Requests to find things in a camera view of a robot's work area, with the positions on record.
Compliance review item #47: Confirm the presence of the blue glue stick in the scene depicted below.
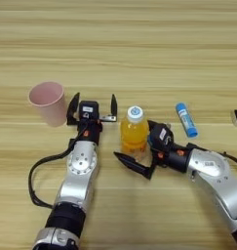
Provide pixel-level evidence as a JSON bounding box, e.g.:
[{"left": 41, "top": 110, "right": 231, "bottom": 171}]
[{"left": 175, "top": 102, "right": 199, "bottom": 139}]

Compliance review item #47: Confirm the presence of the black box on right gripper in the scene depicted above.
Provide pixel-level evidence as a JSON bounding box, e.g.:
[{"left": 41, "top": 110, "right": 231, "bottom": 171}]
[{"left": 148, "top": 122, "right": 175, "bottom": 150}]

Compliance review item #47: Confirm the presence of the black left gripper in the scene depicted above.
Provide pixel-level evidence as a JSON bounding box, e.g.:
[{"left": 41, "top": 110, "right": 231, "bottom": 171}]
[{"left": 66, "top": 92, "right": 119, "bottom": 146}]

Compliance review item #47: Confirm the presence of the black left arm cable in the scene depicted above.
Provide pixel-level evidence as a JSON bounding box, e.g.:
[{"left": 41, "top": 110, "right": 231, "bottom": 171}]
[{"left": 27, "top": 121, "right": 90, "bottom": 209}]

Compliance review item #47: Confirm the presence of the orange juice bottle white cap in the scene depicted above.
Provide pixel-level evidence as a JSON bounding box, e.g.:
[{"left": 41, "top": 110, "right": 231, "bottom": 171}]
[{"left": 119, "top": 104, "right": 150, "bottom": 160}]

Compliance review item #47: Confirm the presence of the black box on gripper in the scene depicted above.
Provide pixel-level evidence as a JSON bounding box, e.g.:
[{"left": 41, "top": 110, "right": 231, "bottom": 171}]
[
  {"left": 148, "top": 122, "right": 175, "bottom": 150},
  {"left": 78, "top": 100, "right": 100, "bottom": 121}
]

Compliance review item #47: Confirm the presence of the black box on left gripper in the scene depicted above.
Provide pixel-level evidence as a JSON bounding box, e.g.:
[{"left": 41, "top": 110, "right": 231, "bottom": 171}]
[{"left": 78, "top": 100, "right": 100, "bottom": 121}]

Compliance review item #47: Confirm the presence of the pink plastic cup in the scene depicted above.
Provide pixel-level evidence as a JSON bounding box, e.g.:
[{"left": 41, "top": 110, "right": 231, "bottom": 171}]
[{"left": 27, "top": 81, "right": 68, "bottom": 128}]

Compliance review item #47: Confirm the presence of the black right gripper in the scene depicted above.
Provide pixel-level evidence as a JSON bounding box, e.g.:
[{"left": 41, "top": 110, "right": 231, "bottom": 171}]
[{"left": 113, "top": 119, "right": 191, "bottom": 181}]

